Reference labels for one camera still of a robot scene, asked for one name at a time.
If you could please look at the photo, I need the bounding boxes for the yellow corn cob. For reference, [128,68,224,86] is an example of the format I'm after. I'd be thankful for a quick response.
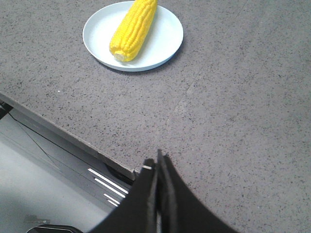
[109,0,157,62]

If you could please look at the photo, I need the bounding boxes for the dark object bottom left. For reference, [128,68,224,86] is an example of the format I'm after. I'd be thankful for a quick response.
[27,224,80,233]

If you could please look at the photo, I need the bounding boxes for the black cable under table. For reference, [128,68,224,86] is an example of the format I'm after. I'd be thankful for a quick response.
[0,101,133,180]

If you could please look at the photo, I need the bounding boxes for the white round plate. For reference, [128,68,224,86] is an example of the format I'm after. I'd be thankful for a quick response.
[83,1,184,72]

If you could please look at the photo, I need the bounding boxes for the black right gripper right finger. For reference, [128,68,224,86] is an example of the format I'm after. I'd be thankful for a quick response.
[157,150,236,233]

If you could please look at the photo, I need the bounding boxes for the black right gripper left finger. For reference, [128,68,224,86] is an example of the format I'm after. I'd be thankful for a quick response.
[91,159,157,233]

